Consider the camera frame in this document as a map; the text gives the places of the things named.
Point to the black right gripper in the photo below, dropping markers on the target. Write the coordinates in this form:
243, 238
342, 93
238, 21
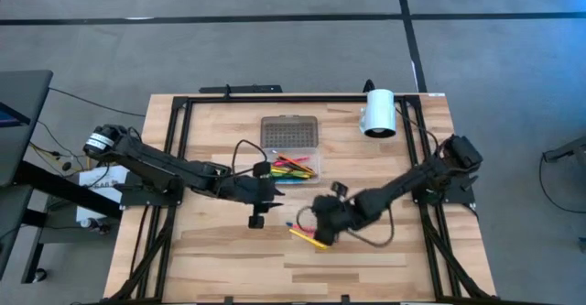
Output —
334, 213

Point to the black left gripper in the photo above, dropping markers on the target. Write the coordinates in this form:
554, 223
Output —
247, 190

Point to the teal blue ballpoint pen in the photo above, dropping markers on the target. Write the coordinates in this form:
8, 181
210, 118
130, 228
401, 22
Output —
286, 181

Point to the pink pen blue cap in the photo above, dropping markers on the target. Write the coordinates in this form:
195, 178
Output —
297, 227

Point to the yellow highlighter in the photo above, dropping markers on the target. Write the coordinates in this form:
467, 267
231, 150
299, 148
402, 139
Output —
304, 238
286, 175

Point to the green pen with clip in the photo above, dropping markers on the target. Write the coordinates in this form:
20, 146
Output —
293, 172

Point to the orange pencil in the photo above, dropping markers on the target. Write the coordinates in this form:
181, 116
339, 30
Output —
297, 164

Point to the clear plastic supply box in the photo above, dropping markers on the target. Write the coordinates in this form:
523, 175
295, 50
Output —
288, 133

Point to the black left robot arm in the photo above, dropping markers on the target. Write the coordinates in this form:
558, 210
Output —
151, 163

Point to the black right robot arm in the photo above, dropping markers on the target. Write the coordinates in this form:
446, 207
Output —
412, 177

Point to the black bar with clamp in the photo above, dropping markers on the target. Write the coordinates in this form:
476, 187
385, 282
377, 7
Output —
242, 89

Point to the white cylindrical projector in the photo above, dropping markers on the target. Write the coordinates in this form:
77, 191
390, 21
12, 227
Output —
380, 108

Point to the white paper sheet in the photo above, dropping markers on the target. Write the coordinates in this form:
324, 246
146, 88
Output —
98, 179

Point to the black caster wheel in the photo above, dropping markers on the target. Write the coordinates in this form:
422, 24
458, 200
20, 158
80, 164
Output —
40, 275

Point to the grey stand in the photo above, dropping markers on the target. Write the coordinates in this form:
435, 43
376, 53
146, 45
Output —
567, 149

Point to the black desk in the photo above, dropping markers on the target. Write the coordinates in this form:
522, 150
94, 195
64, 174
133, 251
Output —
23, 112

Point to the black aluminium table frame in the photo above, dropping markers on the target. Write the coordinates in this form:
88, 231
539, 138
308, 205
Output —
297, 99

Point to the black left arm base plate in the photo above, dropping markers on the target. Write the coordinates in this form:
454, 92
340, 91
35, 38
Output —
137, 197

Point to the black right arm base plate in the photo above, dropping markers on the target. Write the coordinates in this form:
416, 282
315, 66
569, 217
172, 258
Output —
458, 195

